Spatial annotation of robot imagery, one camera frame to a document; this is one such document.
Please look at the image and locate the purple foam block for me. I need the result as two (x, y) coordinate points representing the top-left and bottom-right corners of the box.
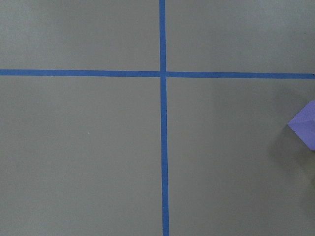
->
(288, 100), (315, 151)

